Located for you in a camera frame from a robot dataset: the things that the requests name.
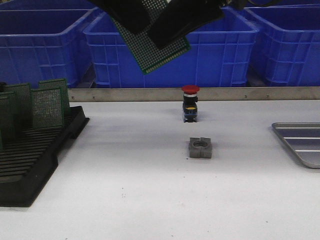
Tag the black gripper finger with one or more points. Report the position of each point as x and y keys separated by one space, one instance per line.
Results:
x=182 y=17
x=131 y=14

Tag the green perforated board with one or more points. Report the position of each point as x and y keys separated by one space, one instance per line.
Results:
x=47 y=108
x=147 y=55

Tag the rear right green board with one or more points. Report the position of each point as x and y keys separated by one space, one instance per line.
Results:
x=58 y=83

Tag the rear left green board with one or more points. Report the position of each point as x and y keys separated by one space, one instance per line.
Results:
x=24 y=101

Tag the left edge green board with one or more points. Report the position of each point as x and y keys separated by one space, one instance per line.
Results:
x=4 y=104

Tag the middle left green board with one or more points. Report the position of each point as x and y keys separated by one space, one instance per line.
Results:
x=12 y=125

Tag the silver metal tray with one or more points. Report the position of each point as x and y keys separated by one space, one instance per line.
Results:
x=302 y=139

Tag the black slotted board rack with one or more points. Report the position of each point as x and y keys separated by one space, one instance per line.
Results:
x=28 y=162

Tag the centre blue plastic bin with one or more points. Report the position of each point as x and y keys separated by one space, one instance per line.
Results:
x=218 y=57

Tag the blue plastic bin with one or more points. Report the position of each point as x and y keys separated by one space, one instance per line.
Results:
x=218 y=57
x=38 y=45
x=286 y=52

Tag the far right blue bin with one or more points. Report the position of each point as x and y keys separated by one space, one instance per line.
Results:
x=269 y=3

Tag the red emergency stop button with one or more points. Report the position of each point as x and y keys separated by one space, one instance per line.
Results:
x=189 y=106

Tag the left blue plastic bin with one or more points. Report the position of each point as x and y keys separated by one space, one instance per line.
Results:
x=38 y=45

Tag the right blue plastic bin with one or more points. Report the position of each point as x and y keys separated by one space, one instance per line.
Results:
x=286 y=52

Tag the grey square metal nut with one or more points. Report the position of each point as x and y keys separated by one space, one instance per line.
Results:
x=200 y=147

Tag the steel table edge rail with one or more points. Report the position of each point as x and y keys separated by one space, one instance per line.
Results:
x=205 y=94

